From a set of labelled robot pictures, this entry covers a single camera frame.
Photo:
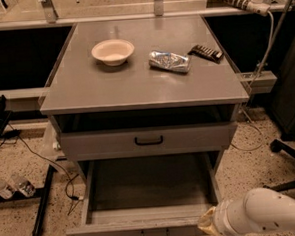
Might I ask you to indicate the clear water bottle left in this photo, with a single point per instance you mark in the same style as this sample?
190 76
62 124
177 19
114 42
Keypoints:
6 191

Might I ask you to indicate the white paper bowl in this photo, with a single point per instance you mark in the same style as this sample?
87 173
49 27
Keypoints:
113 52

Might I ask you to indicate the white power strip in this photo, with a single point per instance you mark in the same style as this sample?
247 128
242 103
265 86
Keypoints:
256 6

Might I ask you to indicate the black office chair base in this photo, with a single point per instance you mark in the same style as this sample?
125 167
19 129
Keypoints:
278 147

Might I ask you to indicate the dark chocolate bar wrapper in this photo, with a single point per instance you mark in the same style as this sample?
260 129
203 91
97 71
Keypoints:
206 53

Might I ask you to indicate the clear water bottle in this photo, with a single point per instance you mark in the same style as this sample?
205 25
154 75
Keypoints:
6 191
24 186

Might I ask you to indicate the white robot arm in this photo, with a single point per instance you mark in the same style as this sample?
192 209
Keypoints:
260 210

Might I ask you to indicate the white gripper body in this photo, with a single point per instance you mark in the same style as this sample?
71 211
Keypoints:
223 217

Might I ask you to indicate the clear water bottle right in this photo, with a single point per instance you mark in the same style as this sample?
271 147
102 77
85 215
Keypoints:
24 186

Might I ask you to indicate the grey drawer cabinet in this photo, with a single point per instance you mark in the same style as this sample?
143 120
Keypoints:
87 95

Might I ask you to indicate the grey top drawer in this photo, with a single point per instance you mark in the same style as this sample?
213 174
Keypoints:
88 146

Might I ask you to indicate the grey drawer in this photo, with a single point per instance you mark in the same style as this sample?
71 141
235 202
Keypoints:
147 196
88 146

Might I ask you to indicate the crumpled silver chip bag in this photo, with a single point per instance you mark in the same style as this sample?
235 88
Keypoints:
169 61

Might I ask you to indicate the black floor stand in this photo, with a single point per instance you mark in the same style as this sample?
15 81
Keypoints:
42 194

